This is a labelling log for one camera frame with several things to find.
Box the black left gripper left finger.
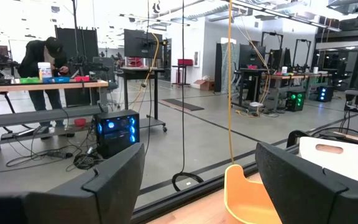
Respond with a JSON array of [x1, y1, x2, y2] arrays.
[[0, 142, 145, 224]]

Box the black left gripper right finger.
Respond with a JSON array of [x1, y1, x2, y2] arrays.
[[255, 142, 358, 224]]

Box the white plastic bin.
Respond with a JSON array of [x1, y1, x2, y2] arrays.
[[297, 136, 358, 187]]

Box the black floor power strip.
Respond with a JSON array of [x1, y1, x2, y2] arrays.
[[47, 150, 74, 159]]

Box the yellow plastic bin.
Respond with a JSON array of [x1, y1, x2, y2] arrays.
[[223, 164, 284, 224]]

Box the computer tower blue lights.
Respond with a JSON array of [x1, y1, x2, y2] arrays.
[[316, 85, 334, 103], [93, 108, 141, 159]]

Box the computer tower green lights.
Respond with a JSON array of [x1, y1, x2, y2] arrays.
[[285, 90, 307, 113]]

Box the black rolling monitor stand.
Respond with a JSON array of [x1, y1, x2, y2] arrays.
[[116, 66, 168, 134]]

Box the wooden top black workbench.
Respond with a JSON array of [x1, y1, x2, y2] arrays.
[[261, 72, 334, 110]]

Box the wooden top grey workbench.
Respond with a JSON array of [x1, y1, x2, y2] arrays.
[[0, 80, 110, 174]]

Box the blue parts bin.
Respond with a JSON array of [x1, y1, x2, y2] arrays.
[[42, 76, 71, 84]]

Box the black floor mat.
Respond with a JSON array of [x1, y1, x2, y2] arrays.
[[161, 98, 205, 113]]

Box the green parts bin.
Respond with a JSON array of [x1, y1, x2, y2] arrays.
[[19, 77, 42, 85]]

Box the small wipes canister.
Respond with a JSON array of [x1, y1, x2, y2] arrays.
[[37, 62, 53, 78]]

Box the person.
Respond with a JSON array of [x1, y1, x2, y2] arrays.
[[16, 36, 76, 140]]

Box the grey green curtain panel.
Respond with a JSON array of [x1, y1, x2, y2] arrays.
[[214, 42, 241, 93]]

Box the cardboard box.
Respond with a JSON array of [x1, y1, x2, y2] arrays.
[[193, 78, 216, 91]]

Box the small black side stand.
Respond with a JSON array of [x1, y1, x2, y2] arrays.
[[172, 64, 195, 87]]

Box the black partition panel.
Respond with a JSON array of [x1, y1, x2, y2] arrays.
[[54, 25, 100, 107]]

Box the large black monitor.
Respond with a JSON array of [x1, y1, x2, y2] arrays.
[[123, 28, 163, 60]]

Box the black floor cable coil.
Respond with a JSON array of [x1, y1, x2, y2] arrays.
[[72, 152, 106, 171]]

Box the yellow hanging cords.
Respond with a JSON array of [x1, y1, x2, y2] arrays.
[[233, 17, 272, 119]]

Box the yellow hanging cable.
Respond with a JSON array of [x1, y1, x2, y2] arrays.
[[226, 0, 235, 165]]

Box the black hanging cable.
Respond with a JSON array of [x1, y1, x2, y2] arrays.
[[170, 0, 205, 193]]

